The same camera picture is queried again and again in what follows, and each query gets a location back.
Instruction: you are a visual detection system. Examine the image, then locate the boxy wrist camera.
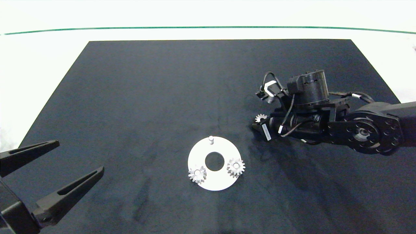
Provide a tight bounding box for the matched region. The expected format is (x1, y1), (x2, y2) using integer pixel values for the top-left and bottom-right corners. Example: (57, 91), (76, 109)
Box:
(256, 81), (284, 104)

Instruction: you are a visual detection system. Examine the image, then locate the black cable with white tag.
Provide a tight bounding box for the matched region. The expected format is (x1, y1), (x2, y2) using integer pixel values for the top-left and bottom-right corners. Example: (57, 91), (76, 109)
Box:
(263, 94), (314, 141)
(328, 92), (376, 104)

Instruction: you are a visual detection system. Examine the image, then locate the round white carrier plate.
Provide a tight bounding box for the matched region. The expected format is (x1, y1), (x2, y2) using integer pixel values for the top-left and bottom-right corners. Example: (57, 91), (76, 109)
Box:
(188, 136), (242, 191)

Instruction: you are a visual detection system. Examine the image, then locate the black cable loop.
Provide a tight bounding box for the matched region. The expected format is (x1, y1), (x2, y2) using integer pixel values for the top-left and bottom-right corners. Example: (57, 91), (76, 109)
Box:
(262, 71), (289, 98)

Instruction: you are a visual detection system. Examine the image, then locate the dark mat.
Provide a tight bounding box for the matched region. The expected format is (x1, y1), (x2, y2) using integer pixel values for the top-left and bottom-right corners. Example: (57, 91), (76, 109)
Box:
(0, 39), (416, 234)

